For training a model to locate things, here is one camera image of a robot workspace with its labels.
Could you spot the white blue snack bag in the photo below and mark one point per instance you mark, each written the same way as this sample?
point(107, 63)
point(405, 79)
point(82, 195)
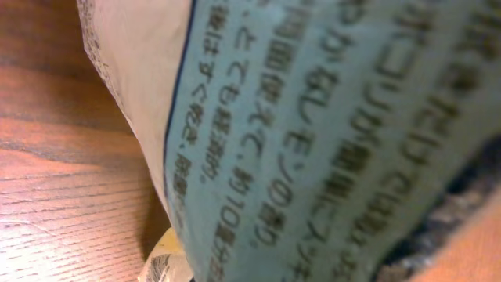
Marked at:
point(312, 140)

